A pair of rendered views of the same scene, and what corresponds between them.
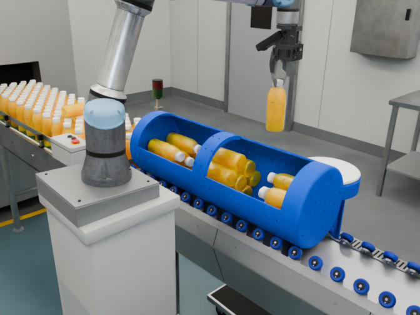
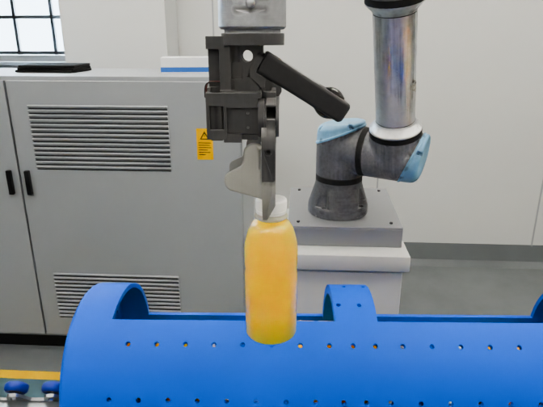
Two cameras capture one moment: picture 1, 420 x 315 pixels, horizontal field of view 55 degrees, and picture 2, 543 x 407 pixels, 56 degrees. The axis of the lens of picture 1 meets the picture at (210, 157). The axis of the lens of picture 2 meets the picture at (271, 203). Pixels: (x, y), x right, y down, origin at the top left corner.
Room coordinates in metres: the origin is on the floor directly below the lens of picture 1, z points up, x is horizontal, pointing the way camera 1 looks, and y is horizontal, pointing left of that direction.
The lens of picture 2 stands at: (1.90, -0.65, 1.64)
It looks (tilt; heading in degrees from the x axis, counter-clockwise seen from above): 19 degrees down; 136
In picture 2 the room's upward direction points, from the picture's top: straight up
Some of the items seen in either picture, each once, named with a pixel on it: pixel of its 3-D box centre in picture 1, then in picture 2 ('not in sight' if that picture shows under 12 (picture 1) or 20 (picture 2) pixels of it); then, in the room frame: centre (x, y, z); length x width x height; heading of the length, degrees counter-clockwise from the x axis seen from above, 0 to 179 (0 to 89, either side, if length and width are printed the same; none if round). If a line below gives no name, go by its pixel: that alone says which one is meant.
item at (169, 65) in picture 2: not in sight; (187, 65); (-0.20, 0.79, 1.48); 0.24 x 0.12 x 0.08; 51
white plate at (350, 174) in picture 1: (326, 170); not in sight; (1.60, -0.50, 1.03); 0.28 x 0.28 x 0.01
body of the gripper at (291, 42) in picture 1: (287, 43); (246, 88); (1.45, -0.26, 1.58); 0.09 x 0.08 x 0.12; 45
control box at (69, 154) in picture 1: (71, 150); not in sight; (1.74, 0.64, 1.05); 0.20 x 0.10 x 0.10; 45
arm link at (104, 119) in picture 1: (105, 124); (343, 146); (1.14, 0.31, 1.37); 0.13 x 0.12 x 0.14; 17
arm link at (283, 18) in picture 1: (287, 18); (252, 14); (1.46, -0.26, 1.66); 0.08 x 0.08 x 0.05
